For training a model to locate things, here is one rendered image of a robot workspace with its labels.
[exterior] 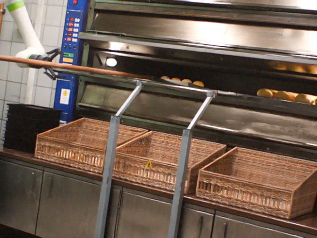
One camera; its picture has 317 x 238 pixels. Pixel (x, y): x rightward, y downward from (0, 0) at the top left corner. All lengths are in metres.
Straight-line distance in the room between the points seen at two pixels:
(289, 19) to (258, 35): 0.22
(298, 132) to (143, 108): 1.08
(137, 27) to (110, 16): 0.26
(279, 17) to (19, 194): 1.98
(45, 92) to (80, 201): 1.17
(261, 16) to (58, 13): 1.59
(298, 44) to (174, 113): 0.92
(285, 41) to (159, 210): 1.25
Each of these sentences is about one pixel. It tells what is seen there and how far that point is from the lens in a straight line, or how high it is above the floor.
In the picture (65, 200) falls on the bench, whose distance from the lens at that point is 3.90.
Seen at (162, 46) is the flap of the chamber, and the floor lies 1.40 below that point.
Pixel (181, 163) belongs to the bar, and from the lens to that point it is 3.38.
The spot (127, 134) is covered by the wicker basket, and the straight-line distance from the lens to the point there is 4.21.
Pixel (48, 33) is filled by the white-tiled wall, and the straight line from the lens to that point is 4.74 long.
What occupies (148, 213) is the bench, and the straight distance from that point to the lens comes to 3.57.
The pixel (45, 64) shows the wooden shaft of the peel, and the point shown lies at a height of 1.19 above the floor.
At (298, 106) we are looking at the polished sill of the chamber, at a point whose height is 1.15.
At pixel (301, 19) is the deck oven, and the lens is 3.81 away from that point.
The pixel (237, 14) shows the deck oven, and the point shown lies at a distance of 3.96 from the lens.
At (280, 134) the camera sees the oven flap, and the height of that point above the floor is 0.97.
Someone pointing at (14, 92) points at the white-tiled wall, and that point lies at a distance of 4.91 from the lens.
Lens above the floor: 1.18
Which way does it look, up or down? 3 degrees down
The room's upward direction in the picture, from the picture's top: 8 degrees clockwise
